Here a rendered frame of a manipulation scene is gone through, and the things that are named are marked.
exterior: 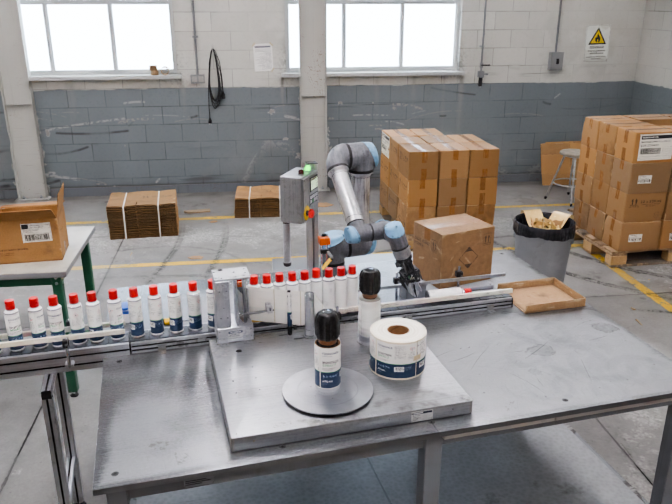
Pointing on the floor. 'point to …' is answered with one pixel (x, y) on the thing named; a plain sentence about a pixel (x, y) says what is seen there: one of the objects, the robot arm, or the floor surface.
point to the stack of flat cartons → (143, 214)
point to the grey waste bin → (544, 255)
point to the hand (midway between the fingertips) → (415, 293)
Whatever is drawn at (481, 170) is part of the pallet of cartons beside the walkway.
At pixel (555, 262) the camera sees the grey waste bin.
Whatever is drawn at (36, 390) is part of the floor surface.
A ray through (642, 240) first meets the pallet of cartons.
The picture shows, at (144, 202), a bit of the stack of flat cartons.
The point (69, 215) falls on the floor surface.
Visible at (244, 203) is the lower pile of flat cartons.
